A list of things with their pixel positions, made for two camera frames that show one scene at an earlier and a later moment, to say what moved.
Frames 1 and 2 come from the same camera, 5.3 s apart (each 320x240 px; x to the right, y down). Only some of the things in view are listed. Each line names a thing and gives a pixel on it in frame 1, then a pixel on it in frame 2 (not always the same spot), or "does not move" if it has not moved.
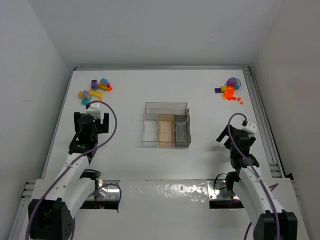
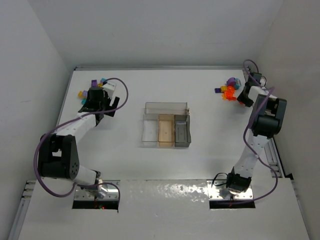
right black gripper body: [223, 134] -> [244, 99]
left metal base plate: [107, 190] does not move
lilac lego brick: [85, 93] does not move
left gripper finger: [104, 127] -> [114, 105]
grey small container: [182, 135] does not move
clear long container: [166, 108] does not move
